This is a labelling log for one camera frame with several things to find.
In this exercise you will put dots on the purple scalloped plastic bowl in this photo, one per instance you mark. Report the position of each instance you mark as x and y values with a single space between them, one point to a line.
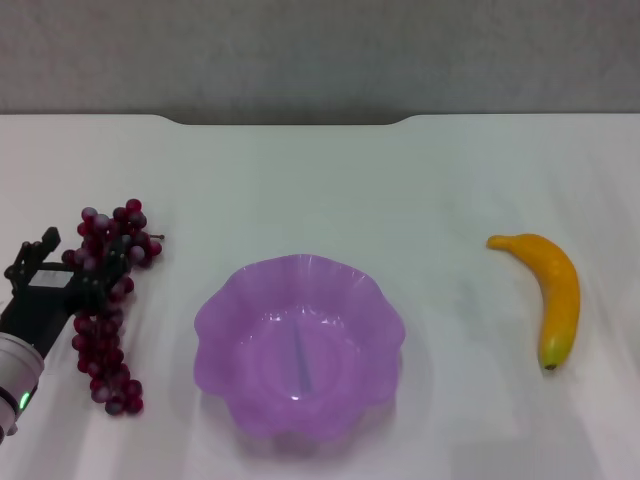
260 340

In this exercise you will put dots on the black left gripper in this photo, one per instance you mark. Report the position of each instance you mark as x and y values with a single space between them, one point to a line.
42 310

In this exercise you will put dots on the yellow banana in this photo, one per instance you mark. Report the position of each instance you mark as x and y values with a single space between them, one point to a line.
561 280

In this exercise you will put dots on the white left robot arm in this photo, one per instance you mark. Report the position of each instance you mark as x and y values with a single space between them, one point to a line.
15 370

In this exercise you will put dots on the dark red grape bunch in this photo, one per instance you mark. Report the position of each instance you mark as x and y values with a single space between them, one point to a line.
102 350

